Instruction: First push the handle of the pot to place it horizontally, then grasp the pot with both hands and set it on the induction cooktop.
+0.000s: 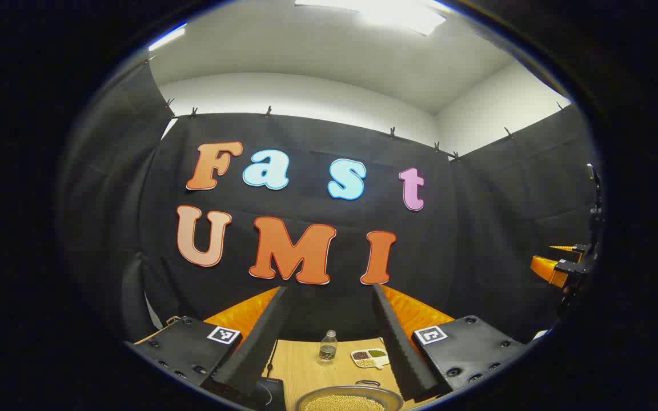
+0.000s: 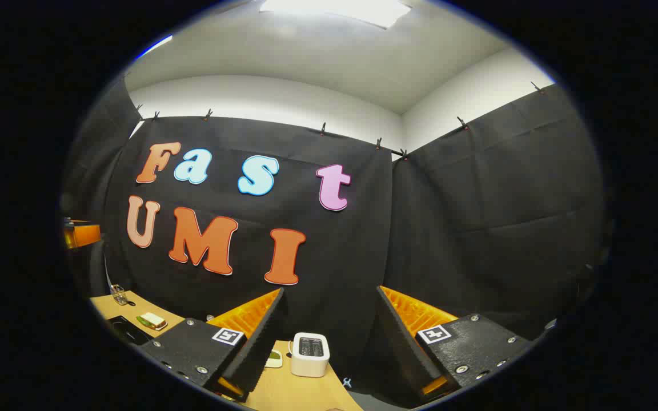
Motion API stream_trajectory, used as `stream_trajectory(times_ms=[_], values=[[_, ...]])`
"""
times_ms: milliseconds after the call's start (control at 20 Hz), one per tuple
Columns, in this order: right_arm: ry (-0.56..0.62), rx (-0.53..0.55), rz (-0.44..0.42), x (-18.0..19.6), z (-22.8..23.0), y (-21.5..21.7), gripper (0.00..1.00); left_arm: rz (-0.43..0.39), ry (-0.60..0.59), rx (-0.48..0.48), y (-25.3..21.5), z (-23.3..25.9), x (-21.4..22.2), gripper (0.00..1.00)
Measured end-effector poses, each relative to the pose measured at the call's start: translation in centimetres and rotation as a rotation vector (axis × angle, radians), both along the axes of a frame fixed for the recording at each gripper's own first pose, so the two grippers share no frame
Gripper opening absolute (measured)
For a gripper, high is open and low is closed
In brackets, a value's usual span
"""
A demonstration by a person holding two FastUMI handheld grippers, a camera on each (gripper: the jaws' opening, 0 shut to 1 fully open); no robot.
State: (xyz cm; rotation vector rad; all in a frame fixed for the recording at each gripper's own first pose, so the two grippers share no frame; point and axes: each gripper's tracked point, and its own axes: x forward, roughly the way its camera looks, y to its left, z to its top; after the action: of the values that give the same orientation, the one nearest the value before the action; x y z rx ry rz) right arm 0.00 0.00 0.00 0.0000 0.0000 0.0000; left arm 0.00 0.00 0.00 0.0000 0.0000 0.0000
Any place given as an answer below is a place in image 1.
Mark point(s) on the large ceiling light panel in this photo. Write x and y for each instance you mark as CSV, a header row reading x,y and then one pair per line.
x,y
386,11

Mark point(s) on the row of black cloth clips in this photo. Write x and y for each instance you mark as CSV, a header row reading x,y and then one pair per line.
x,y
268,111

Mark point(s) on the clear plastic water bottle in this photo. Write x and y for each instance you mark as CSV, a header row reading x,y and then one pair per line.
x,y
328,349

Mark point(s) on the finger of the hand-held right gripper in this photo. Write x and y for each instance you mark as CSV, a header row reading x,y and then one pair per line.
x,y
549,269
569,249

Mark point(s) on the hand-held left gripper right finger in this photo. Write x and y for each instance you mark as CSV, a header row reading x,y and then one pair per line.
x,y
400,354

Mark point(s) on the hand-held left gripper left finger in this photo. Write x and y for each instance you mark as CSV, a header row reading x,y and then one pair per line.
x,y
260,348

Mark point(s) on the white divided bean plate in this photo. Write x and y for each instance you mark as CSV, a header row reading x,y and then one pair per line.
x,y
369,358

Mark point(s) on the small ceiling light panel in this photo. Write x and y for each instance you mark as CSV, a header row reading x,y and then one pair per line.
x,y
166,39

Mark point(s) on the steel pot with soybeans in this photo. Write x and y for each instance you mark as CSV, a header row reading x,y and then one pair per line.
x,y
343,402

